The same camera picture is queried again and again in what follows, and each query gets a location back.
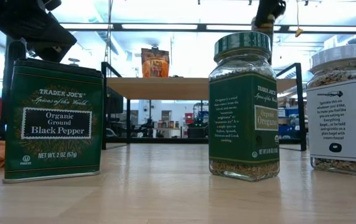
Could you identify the green black pepper tin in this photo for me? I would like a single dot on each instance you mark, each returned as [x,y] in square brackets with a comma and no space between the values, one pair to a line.
[53,124]

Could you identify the orange taco mix packet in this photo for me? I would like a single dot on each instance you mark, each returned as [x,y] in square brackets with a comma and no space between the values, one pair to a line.
[155,67]

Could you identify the black upright column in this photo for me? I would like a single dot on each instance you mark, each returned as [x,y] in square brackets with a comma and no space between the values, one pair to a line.
[13,51]

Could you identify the black overhead beam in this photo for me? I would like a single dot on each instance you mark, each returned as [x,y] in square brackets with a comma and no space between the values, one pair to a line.
[201,27]

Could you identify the yellow hanging tag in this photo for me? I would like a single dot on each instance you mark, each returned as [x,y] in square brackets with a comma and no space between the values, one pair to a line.
[298,31]

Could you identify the wooden shelf black metal frame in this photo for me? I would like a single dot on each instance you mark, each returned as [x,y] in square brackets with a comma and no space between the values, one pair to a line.
[165,88]

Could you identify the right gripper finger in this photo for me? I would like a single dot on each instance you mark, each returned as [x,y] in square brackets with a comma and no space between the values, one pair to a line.
[268,11]

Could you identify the black monitor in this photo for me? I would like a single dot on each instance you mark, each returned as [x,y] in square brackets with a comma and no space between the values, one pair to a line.
[115,102]

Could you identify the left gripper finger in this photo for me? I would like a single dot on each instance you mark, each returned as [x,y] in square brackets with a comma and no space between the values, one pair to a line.
[50,42]

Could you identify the background black robot arm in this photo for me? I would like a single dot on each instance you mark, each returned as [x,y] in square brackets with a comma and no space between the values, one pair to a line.
[196,129]

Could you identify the bagel seasoning jar white lid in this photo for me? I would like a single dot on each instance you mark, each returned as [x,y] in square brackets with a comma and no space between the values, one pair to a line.
[343,124]

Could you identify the oregano jar green lid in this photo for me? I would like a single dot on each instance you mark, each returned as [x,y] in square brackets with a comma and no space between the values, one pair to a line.
[243,124]

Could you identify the blue storage bin rack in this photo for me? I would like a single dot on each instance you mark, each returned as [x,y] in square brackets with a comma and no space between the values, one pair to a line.
[287,130]

